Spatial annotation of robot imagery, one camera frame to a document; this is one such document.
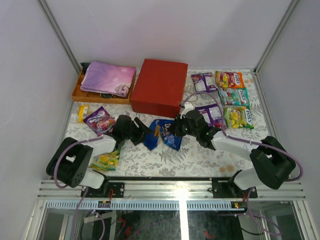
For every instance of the pink purple folded cloth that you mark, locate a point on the pink purple folded cloth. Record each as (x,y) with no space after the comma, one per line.
(104,78)

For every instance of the yellow snack packet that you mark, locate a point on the yellow snack packet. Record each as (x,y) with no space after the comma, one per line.
(82,113)

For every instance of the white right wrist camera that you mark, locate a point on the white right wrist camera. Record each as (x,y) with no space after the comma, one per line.
(187,107)

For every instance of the purple Fox's berries candy bag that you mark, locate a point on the purple Fox's berries candy bag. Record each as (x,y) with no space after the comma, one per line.
(100,121)

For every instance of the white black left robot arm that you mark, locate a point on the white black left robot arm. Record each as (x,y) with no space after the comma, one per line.
(69,166)

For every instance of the aluminium frame post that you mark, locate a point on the aluminium frame post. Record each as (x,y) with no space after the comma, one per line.
(280,27)
(59,34)

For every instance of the left aluminium frame post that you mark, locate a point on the left aluminium frame post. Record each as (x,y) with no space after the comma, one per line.
(59,34)

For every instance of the wooden tray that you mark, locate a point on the wooden tray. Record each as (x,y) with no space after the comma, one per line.
(79,95)

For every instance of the aluminium front rail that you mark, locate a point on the aluminium front rail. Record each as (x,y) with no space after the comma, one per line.
(172,190)

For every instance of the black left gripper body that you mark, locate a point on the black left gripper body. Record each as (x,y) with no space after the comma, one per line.
(136,130)

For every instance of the teal Fox's mint candy bag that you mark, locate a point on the teal Fox's mint candy bag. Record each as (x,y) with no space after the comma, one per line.
(234,96)

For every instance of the right aluminium frame post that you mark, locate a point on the right aluminium frame post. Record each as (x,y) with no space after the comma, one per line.
(280,27)

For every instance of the blue Doritos chips bag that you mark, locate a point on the blue Doritos chips bag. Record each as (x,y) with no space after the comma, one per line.
(160,129)

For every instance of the red brown paper bag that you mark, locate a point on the red brown paper bag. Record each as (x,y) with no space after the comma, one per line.
(160,87)

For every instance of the green yellow candy bag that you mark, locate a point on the green yellow candy bag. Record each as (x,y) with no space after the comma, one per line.
(237,116)

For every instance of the orange Fox's fruits candy bag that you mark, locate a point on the orange Fox's fruits candy bag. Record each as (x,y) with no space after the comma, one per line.
(227,79)

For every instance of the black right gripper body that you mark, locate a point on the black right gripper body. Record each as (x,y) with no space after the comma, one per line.
(182,127)

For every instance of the green blue snack packet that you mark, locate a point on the green blue snack packet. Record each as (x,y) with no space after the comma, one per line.
(106,161)

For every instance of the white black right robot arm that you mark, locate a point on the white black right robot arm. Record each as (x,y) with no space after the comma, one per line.
(271,164)

